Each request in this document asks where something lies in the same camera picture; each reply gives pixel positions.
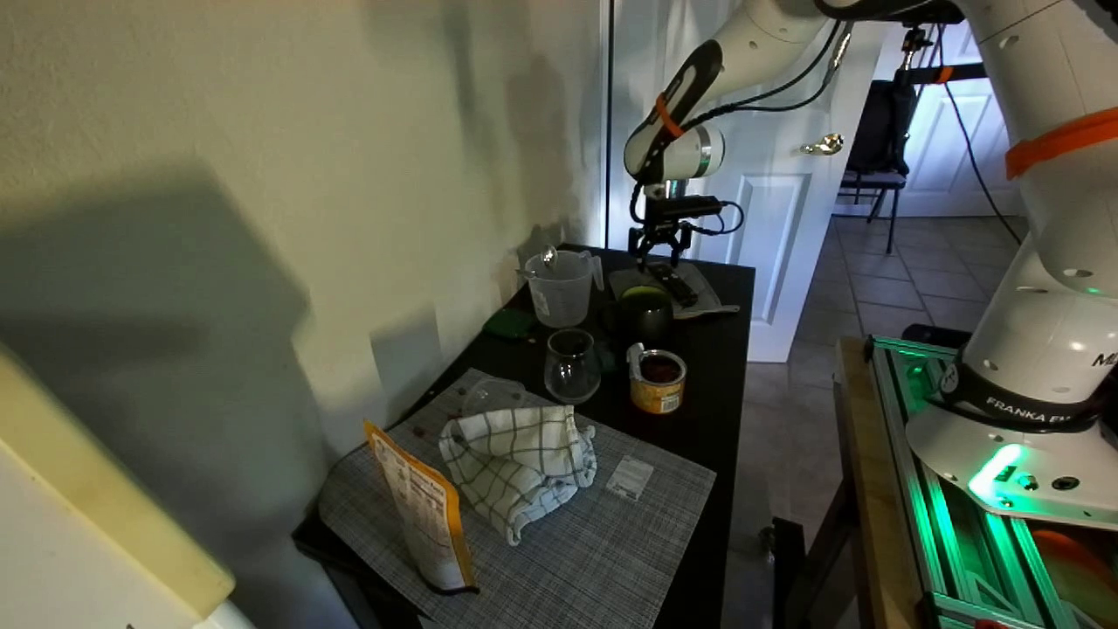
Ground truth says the dark green mug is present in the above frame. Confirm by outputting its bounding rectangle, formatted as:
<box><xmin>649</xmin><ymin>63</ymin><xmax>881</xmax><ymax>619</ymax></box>
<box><xmin>604</xmin><ymin>267</ymin><xmax>679</xmax><ymax>347</ymax></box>

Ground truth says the gray woven placemat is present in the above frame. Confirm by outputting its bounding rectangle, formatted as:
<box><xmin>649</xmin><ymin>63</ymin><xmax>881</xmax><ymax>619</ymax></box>
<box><xmin>316</xmin><ymin>365</ymin><xmax>719</xmax><ymax>629</ymax></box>

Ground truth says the black side table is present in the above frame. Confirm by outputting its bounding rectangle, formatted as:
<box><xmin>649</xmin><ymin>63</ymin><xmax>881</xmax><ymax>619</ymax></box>
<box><xmin>291</xmin><ymin>243</ymin><xmax>760</xmax><ymax>629</ymax></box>

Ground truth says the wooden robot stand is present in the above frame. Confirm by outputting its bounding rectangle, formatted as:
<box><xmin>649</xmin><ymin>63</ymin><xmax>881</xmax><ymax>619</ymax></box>
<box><xmin>800</xmin><ymin>336</ymin><xmax>938</xmax><ymax>629</ymax></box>

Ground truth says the yellow open can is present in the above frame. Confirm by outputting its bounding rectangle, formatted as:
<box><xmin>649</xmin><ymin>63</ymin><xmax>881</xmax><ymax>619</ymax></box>
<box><xmin>626</xmin><ymin>341</ymin><xmax>693</xmax><ymax>419</ymax></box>

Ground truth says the clear drinking glass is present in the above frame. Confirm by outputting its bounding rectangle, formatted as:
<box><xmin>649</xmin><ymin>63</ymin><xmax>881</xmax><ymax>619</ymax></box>
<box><xmin>542</xmin><ymin>329</ymin><xmax>604</xmax><ymax>409</ymax></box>

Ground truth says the black chair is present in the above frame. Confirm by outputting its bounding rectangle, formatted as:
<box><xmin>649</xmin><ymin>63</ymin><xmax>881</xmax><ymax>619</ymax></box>
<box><xmin>840</xmin><ymin>75</ymin><xmax>922</xmax><ymax>258</ymax></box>

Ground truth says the clear plastic measuring jug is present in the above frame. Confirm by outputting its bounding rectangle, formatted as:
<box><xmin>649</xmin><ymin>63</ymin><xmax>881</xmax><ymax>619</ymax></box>
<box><xmin>522</xmin><ymin>245</ymin><xmax>608</xmax><ymax>331</ymax></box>

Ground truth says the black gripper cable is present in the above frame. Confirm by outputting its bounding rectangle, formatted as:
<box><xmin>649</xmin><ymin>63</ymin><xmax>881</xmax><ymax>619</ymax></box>
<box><xmin>686</xmin><ymin>193</ymin><xmax>749</xmax><ymax>243</ymax></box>

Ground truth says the aluminium base frame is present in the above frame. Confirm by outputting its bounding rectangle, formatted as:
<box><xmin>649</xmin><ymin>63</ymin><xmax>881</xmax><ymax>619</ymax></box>
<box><xmin>870</xmin><ymin>331</ymin><xmax>1118</xmax><ymax>629</ymax></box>

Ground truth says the gray quilted pot holder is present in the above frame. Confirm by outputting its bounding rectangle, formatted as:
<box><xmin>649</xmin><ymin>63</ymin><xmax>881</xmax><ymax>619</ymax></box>
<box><xmin>604</xmin><ymin>257</ymin><xmax>745</xmax><ymax>326</ymax></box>

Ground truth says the white checkered dish cloth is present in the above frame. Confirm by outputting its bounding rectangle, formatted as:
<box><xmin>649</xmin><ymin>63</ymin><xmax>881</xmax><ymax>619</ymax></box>
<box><xmin>437</xmin><ymin>404</ymin><xmax>601</xmax><ymax>552</ymax></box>

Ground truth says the white closet door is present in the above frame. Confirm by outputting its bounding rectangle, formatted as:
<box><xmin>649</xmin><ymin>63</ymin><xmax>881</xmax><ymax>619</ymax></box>
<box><xmin>901</xmin><ymin>20</ymin><xmax>1033</xmax><ymax>224</ymax></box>

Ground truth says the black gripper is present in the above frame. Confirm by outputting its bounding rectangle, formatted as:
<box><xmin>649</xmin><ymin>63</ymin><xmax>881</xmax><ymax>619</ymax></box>
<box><xmin>630</xmin><ymin>186</ymin><xmax>727</xmax><ymax>261</ymax></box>

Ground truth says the white panelled door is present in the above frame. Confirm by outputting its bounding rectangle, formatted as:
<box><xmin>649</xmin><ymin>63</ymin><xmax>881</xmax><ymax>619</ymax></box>
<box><xmin>604</xmin><ymin>0</ymin><xmax>901</xmax><ymax>365</ymax></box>

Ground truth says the green round lid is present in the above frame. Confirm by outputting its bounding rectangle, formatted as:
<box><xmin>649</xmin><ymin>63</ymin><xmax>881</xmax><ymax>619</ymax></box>
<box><xmin>484</xmin><ymin>298</ymin><xmax>540</xmax><ymax>347</ymax></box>

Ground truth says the small white card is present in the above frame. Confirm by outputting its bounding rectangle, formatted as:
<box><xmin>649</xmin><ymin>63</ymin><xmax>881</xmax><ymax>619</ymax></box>
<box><xmin>604</xmin><ymin>454</ymin><xmax>657</xmax><ymax>504</ymax></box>

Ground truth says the black camera tripod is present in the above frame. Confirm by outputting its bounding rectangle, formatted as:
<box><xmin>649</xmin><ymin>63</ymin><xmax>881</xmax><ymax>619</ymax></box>
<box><xmin>895</xmin><ymin>20</ymin><xmax>993</xmax><ymax>90</ymax></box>

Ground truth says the brass door handle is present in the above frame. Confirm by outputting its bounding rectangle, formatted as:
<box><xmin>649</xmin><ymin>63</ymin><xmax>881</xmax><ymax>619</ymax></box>
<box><xmin>798</xmin><ymin>131</ymin><xmax>849</xmax><ymax>162</ymax></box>

